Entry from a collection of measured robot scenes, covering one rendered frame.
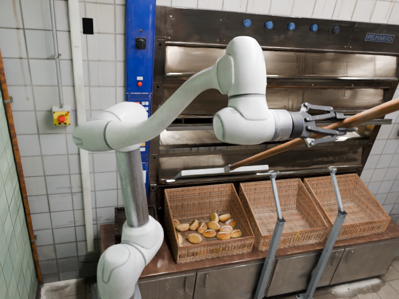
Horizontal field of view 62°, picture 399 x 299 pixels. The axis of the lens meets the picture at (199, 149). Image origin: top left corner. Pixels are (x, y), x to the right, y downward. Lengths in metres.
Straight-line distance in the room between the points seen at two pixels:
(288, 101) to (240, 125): 1.67
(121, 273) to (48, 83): 1.17
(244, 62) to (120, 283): 0.99
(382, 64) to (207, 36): 1.40
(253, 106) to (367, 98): 2.13
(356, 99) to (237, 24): 1.19
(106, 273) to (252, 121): 0.89
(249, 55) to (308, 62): 1.61
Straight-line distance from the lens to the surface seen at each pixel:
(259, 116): 0.89
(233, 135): 0.87
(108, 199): 2.52
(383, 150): 3.38
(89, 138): 1.17
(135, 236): 1.53
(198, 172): 1.93
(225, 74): 0.91
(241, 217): 2.55
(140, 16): 1.99
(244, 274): 2.58
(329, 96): 2.72
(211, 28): 2.14
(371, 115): 1.02
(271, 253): 2.42
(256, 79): 0.90
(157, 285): 2.38
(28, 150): 2.31
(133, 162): 1.37
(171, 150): 2.35
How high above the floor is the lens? 2.33
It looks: 29 degrees down
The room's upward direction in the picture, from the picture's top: 7 degrees clockwise
